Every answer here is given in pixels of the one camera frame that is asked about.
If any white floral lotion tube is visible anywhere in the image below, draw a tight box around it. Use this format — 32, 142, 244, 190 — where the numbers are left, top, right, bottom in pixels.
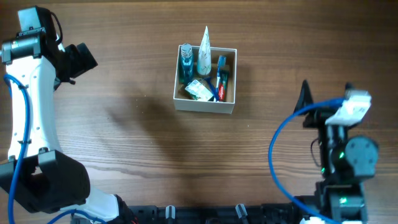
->
197, 27, 211, 76

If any green white soap packet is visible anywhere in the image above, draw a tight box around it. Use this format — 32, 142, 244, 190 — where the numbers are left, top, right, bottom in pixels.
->
185, 80, 214, 101

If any black mounting rail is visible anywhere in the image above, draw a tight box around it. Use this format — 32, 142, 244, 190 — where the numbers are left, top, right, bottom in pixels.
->
113, 203, 322, 224

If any colgate toothpaste tube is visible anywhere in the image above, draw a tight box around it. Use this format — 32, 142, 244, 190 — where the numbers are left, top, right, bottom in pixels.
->
218, 70, 229, 101

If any blue toothbrush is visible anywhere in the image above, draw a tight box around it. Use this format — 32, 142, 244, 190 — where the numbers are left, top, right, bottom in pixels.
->
215, 55, 226, 101

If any blue disposable razor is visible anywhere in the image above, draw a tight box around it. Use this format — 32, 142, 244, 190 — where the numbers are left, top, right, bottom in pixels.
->
204, 77, 219, 101

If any teal mouthwash bottle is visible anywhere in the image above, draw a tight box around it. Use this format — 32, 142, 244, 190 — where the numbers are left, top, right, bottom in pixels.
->
179, 43, 194, 85

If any white cardboard box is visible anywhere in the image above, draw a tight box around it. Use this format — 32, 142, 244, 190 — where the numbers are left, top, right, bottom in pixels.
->
173, 45, 238, 114

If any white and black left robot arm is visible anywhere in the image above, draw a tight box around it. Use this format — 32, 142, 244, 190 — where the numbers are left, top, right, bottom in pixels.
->
1, 6, 138, 223

